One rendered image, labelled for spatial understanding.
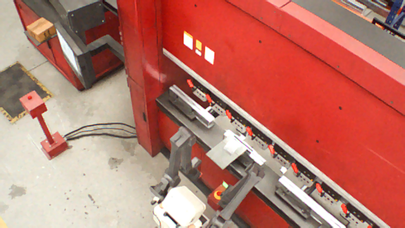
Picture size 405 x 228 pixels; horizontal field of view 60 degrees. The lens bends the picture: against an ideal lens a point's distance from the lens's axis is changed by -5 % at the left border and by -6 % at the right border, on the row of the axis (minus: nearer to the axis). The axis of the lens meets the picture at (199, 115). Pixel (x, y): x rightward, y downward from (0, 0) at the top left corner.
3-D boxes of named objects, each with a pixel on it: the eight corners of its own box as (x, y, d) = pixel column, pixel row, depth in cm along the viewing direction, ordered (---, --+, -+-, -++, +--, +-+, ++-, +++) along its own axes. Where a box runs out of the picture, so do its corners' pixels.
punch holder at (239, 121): (228, 121, 273) (231, 107, 260) (236, 116, 277) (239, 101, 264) (243, 134, 267) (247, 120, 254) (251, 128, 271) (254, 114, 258)
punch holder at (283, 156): (269, 156, 256) (274, 142, 243) (277, 149, 260) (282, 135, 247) (286, 169, 250) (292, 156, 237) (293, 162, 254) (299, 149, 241)
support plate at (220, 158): (205, 154, 277) (205, 153, 276) (230, 135, 289) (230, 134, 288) (222, 170, 269) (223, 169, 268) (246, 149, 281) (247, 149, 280)
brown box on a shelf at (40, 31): (23, 32, 359) (19, 23, 349) (45, 21, 371) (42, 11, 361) (37, 46, 347) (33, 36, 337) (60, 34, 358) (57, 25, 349)
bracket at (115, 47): (86, 51, 321) (84, 45, 315) (109, 39, 331) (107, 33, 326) (111, 75, 303) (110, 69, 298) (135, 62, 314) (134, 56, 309)
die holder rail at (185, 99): (169, 95, 328) (169, 87, 320) (174, 91, 330) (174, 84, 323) (209, 128, 306) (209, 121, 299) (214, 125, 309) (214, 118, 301)
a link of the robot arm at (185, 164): (176, 129, 213) (189, 140, 208) (183, 124, 215) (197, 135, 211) (177, 167, 246) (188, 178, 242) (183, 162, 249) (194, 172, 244)
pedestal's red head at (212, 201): (206, 202, 288) (207, 192, 274) (220, 190, 295) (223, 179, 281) (224, 220, 279) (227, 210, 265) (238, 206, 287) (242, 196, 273)
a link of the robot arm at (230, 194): (249, 167, 220) (263, 178, 220) (252, 161, 224) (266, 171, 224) (217, 197, 250) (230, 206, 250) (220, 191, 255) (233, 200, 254)
